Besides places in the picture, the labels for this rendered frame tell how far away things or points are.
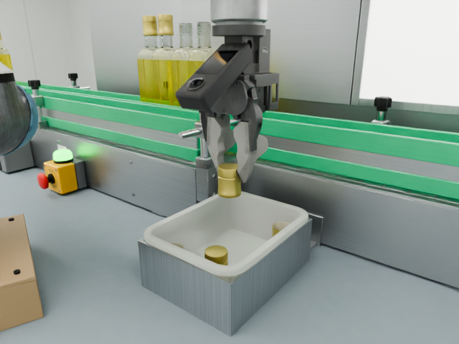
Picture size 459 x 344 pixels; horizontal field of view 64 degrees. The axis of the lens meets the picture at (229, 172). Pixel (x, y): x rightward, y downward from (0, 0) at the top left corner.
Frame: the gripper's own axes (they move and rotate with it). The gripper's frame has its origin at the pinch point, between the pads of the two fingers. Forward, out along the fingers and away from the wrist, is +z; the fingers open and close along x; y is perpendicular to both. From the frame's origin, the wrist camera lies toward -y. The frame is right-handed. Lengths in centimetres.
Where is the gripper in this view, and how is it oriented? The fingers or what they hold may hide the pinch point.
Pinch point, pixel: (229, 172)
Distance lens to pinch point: 53.6
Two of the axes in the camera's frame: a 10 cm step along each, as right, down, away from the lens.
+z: 0.0, 9.5, 3.2
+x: -7.8, -2.0, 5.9
